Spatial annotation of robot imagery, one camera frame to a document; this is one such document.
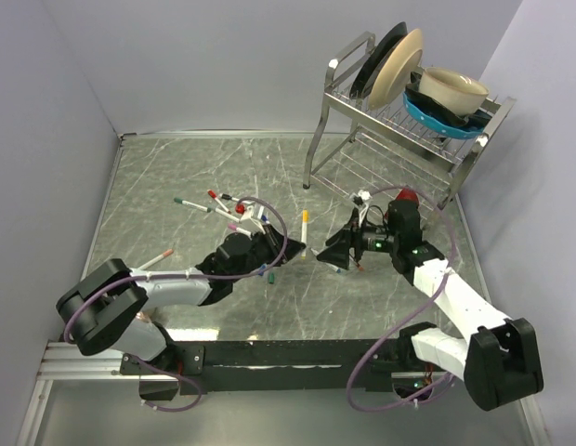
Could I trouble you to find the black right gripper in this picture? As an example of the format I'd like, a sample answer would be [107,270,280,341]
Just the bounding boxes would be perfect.
[317,207,399,269]

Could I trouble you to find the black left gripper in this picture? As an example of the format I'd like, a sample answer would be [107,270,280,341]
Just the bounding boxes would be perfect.
[230,223,307,283]

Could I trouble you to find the yellow cap marker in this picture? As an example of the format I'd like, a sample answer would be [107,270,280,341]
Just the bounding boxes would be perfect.
[300,209,309,259]

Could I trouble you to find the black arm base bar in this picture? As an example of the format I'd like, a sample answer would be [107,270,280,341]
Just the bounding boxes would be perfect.
[120,338,452,396]

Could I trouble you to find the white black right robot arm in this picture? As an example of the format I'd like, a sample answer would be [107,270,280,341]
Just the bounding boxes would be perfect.
[316,190,543,411]

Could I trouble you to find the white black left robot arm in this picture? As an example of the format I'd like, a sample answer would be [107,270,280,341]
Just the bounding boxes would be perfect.
[56,225,306,374]

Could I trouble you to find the black cap marker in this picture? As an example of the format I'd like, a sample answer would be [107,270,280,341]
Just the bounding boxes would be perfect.
[220,193,241,203]

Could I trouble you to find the red bowl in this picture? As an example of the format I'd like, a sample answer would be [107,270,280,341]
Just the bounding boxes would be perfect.
[395,188,419,205]

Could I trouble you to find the stainless steel dish rack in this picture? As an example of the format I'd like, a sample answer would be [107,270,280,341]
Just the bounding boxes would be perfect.
[303,32,517,224]

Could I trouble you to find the salmon cap marker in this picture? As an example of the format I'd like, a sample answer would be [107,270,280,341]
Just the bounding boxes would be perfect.
[138,249,174,269]

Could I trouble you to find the green cap marker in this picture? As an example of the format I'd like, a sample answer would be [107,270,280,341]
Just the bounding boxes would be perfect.
[173,197,213,213]

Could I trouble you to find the blue polka dot bowl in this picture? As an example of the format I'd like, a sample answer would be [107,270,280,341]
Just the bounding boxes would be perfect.
[402,93,484,140]

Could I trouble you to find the black plate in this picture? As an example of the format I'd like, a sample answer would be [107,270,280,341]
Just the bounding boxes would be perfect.
[349,21,408,99]

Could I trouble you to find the black dish under bowl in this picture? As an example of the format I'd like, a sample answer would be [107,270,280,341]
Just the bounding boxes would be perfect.
[405,72,491,130]

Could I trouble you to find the beige plate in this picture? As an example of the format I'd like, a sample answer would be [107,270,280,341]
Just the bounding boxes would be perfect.
[368,28,424,111]

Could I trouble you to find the cream ceramic bowl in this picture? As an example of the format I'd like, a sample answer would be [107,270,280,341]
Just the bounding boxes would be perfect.
[418,67,490,116]

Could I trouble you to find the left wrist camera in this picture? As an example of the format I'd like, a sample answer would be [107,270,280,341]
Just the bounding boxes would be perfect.
[235,202,265,232]

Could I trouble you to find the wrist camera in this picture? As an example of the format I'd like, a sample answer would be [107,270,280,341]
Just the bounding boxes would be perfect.
[235,202,265,232]
[349,190,373,207]

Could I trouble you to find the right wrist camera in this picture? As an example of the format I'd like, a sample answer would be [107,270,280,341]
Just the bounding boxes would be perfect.
[349,190,373,207]

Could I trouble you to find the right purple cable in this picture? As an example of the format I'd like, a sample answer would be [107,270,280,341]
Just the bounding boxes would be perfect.
[346,186,459,413]

